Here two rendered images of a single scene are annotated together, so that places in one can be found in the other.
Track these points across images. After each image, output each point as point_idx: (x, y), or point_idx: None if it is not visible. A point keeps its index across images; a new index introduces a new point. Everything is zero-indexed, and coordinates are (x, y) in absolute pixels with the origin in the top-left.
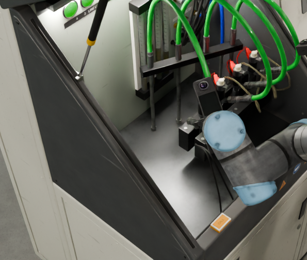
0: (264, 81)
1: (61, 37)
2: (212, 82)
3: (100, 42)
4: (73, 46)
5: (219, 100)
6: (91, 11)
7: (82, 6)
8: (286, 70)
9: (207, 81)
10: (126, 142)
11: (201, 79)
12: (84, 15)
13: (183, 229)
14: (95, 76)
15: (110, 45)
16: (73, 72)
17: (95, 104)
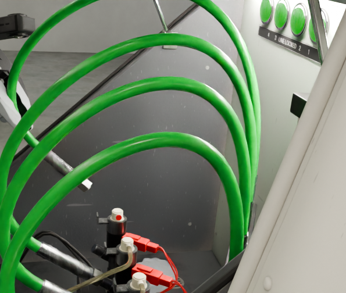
0: (52, 282)
1: (253, 42)
2: (9, 15)
3: (274, 113)
4: (257, 74)
5: None
6: (280, 43)
7: (274, 20)
8: None
9: (14, 13)
10: (88, 99)
11: (27, 16)
12: (274, 40)
13: None
14: (258, 162)
15: (281, 138)
16: (173, 27)
17: (135, 57)
